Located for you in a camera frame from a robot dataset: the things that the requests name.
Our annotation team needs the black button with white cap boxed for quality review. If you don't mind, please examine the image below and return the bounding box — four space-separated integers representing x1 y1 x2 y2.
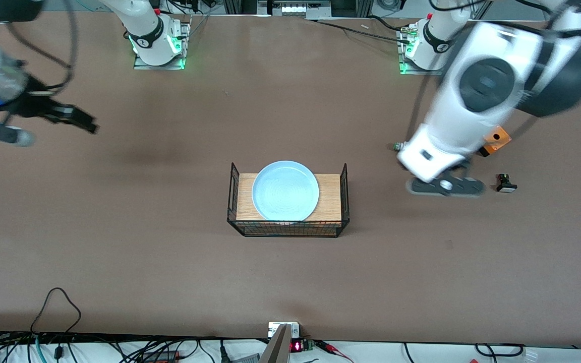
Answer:
496 173 518 193

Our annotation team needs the black cable at table edge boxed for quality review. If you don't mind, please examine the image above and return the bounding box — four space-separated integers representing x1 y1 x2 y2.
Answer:
475 342 526 358

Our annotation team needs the light blue round plate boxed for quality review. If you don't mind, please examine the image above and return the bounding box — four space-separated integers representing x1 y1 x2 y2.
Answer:
252 160 320 222

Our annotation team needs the red wire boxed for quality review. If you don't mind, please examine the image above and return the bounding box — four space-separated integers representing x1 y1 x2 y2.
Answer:
320 341 355 363

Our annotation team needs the silver aluminium frame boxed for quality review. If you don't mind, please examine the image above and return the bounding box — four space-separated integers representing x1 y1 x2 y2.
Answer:
258 0 332 21

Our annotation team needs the black wire rack wooden top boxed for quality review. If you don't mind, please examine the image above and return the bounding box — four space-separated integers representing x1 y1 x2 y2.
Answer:
227 162 350 238

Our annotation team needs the white mount bracket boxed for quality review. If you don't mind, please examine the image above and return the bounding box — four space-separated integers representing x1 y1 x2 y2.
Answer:
268 322 301 339

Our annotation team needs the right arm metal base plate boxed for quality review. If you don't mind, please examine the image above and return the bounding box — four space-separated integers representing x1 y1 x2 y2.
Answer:
133 20 190 71

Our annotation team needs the black looped cable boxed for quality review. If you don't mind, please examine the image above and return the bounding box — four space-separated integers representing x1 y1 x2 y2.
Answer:
31 287 82 336

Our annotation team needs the orange button enclosure box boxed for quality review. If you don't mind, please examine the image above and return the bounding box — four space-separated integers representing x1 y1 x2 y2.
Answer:
479 126 512 158

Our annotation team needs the silver camera mount pole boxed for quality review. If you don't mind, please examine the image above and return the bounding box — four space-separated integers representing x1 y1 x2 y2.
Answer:
259 323 293 363

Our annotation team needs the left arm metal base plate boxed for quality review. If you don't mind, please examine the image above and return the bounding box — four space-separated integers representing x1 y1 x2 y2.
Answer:
398 23 446 76

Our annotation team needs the black cable across table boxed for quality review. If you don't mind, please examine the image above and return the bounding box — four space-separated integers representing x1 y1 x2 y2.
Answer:
316 19 415 45

